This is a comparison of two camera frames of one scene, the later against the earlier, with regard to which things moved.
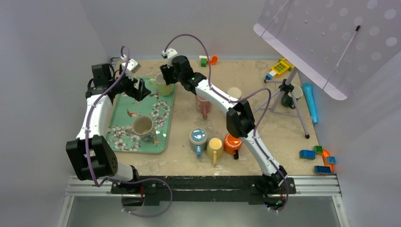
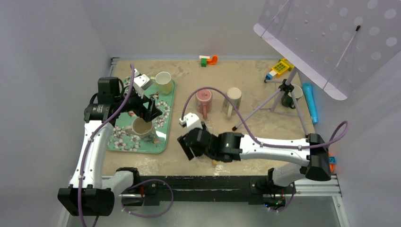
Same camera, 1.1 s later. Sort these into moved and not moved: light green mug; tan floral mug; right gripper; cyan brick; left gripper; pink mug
Moved: left gripper; right gripper
Not moved: light green mug; cyan brick; pink mug; tan floral mug
